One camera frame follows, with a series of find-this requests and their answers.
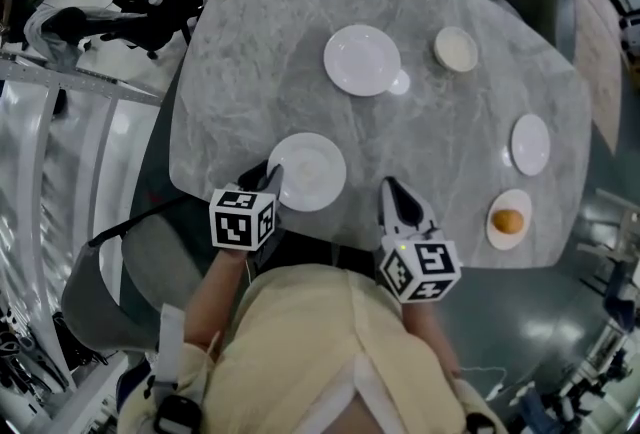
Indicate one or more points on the orange fruit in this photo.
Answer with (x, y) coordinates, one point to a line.
(508, 220)

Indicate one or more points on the person's right forearm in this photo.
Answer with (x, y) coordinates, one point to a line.
(425, 332)

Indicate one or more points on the person's left forearm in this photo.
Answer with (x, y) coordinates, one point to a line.
(210, 297)

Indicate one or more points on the white plate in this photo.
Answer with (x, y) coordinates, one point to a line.
(362, 60)
(530, 144)
(310, 172)
(510, 198)

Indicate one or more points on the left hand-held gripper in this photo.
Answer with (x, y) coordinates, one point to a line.
(240, 222)

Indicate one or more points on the cream bowl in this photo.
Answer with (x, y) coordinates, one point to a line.
(455, 48)

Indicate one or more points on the black office chair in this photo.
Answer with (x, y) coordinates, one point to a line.
(165, 22)

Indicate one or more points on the person's cream shirt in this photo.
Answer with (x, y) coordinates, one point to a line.
(300, 347)

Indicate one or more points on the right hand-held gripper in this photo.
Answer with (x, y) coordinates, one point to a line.
(417, 272)

